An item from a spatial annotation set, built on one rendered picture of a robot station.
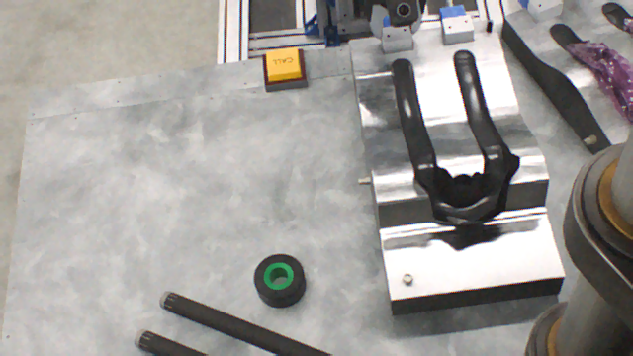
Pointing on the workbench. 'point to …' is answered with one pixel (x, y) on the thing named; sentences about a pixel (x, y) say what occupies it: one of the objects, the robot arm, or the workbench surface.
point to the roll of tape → (289, 291)
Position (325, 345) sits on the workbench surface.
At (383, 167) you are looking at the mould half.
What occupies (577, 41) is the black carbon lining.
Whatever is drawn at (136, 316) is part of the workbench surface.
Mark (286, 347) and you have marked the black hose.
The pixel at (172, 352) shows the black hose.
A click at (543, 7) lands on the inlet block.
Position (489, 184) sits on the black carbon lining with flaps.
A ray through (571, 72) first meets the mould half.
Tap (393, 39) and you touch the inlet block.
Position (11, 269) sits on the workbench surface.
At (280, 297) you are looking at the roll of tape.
